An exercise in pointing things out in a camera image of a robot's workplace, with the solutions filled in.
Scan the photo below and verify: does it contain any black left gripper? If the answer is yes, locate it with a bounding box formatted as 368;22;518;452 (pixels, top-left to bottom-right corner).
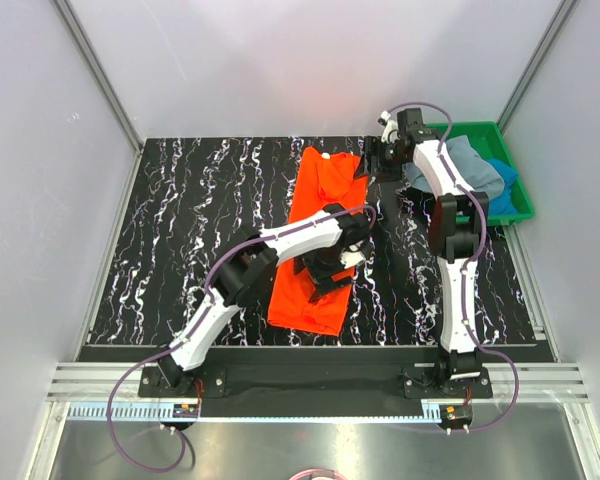
294;247;352;301

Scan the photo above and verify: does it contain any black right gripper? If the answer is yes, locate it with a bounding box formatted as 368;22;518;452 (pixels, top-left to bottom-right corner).
352;136;407;185

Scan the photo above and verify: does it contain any orange t shirt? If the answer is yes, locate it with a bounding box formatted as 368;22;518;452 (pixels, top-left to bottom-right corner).
267;146;369;336

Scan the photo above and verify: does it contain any grey-blue t shirt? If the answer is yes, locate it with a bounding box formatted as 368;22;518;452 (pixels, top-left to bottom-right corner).
403;135;505;200

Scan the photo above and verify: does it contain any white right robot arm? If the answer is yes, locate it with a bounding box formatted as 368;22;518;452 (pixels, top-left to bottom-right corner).
356;102;489;398

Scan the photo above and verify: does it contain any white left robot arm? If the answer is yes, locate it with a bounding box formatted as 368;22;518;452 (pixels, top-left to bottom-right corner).
157;203;376;396

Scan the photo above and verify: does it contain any green plastic bin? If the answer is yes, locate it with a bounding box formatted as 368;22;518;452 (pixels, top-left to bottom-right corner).
446;122;535;226

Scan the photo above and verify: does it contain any blue t shirt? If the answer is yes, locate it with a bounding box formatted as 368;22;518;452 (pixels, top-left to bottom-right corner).
488;159;518;217

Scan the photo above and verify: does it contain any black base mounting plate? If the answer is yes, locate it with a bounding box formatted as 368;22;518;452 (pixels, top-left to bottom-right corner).
139;346;493;400

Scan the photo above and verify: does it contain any left connector box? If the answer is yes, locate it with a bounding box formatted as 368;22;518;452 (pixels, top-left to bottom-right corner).
173;399;201;419

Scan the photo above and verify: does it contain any connector box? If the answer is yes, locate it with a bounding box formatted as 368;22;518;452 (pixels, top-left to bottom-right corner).
173;399;201;419
441;404;473;429

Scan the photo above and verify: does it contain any right connector box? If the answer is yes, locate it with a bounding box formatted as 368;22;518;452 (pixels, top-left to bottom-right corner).
441;404;473;429

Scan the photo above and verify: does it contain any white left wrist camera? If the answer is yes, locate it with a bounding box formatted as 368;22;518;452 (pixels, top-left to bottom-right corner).
339;241;372;269

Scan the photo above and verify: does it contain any pink cable loop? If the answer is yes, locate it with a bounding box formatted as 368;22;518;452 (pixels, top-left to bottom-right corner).
288;467;342;480

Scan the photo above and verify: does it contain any right aluminium corner post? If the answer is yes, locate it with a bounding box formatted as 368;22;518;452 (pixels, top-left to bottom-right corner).
497;0;580;133

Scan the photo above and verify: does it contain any aluminium corner post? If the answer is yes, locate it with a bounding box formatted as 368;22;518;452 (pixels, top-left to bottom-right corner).
50;0;144;154
497;0;580;133

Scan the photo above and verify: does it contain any aluminium frame rail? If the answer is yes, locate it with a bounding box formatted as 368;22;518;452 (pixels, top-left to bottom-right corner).
46;363;589;424

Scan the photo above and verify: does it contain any left aluminium corner post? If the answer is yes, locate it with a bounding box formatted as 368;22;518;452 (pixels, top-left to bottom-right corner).
50;0;144;154

